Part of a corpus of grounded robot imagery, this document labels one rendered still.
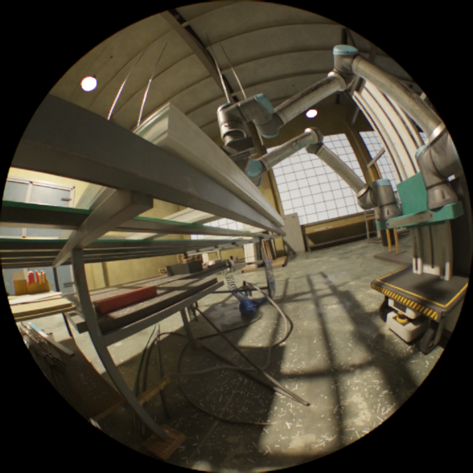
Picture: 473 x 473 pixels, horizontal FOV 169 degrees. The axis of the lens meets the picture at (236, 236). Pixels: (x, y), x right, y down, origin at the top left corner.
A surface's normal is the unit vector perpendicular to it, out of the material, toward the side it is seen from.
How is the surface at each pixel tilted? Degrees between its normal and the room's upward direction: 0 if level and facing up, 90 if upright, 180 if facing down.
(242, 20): 180
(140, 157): 90
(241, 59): 180
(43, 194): 90
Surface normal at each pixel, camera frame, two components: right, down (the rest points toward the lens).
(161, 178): 0.92, -0.20
